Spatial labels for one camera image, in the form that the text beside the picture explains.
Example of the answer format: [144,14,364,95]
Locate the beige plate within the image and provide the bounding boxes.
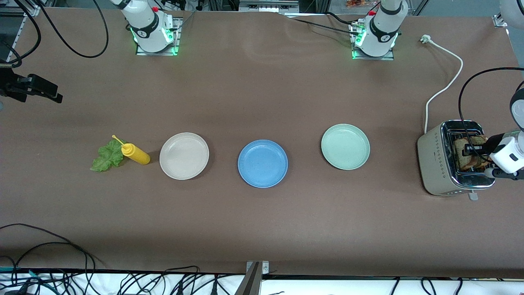
[159,132,210,180]

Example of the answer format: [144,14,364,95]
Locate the beige chrome toaster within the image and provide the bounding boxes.
[417,120,496,201]

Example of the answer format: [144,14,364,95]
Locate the grey metal box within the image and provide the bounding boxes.
[239,0,299,13]

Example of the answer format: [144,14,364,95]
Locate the perforated metal rail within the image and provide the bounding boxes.
[7,12,25,72]

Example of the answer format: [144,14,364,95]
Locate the black base cable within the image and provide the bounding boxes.
[282,11,361,36]

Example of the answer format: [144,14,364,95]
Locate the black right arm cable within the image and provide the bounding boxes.
[0,0,109,68]

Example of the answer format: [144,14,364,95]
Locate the blue plate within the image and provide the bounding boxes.
[238,140,289,188]

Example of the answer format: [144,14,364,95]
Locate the aluminium frame bar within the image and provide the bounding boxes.
[0,0,41,17]

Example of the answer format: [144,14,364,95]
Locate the thin black table cable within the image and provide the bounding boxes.
[10,242,97,295]
[0,223,106,271]

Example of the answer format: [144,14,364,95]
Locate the white toaster power cord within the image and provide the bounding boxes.
[420,34,464,134]

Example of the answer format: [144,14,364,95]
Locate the metal table edge bracket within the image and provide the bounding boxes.
[235,261,270,295]

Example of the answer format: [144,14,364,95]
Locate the aluminium corner bracket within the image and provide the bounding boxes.
[493,0,524,28]

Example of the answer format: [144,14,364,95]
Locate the brown bread slice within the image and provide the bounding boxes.
[471,135,492,168]
[454,138,476,171]

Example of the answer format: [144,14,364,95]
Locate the green lettuce leaf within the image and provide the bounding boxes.
[90,139,125,172]

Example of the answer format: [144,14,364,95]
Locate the yellow mustard squeeze bottle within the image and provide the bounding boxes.
[112,135,151,165]

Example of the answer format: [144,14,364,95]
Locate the pale green plate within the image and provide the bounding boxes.
[321,124,370,170]

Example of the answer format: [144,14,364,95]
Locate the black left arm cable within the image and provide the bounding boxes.
[458,67,524,155]

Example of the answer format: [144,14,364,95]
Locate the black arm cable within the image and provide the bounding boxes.
[0,0,109,68]
[458,67,524,155]

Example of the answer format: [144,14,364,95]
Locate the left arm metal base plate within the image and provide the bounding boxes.
[350,21,395,61]

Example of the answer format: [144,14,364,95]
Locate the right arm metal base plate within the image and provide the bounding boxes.
[136,17,183,56]

